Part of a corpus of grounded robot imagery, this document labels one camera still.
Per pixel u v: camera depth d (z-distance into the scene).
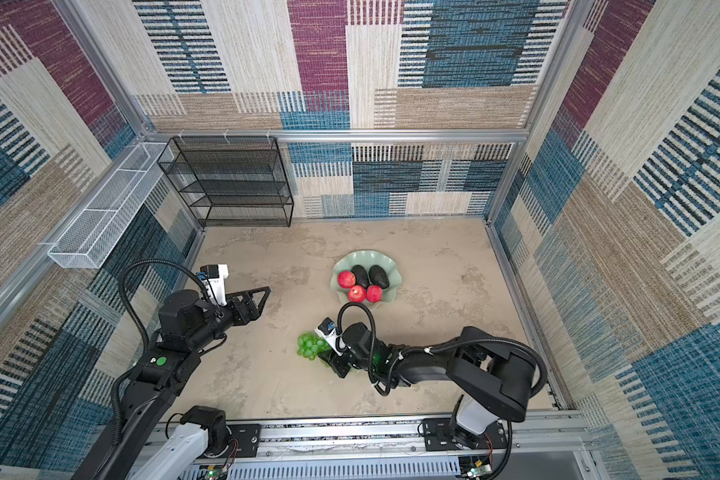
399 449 0.73
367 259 1.03
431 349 0.53
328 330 0.73
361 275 0.99
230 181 1.11
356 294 0.94
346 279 0.96
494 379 0.44
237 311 0.63
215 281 0.65
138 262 0.91
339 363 0.73
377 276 0.99
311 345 0.79
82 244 0.70
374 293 0.94
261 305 0.68
